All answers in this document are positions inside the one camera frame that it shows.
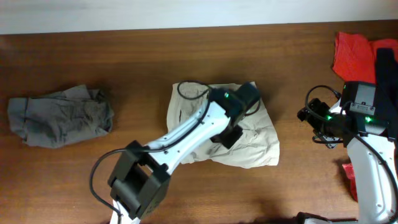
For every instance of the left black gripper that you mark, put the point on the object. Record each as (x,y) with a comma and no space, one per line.
(227,139)

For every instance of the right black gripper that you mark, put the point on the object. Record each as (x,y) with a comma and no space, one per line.
(306,112)

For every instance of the beige cargo shorts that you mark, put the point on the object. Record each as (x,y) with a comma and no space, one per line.
(258,146)

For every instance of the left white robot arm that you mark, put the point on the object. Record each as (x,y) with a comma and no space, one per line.
(141,176)

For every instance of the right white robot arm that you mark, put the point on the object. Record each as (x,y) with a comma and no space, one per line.
(371,156)

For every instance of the black garment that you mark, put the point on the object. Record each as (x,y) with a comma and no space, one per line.
(386,78)

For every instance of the red garment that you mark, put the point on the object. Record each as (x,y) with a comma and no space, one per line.
(354,61)

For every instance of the grey crumpled garment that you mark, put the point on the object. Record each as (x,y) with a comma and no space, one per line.
(61,118)

